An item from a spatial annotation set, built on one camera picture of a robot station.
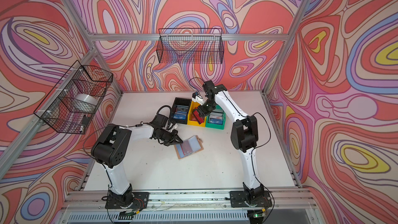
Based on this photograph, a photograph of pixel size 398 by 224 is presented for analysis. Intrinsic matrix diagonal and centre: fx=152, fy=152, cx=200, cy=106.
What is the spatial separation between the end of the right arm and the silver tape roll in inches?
20.4

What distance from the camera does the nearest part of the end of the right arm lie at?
70cm

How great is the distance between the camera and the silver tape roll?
2.31ft
